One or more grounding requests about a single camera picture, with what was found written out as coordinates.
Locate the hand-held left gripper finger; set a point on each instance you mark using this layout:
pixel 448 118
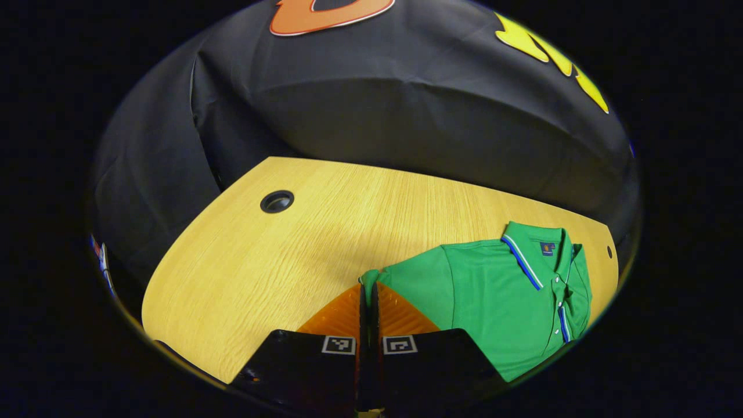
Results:
pixel 364 371
pixel 375 371

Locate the green T-shirt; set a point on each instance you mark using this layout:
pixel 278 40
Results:
pixel 482 302

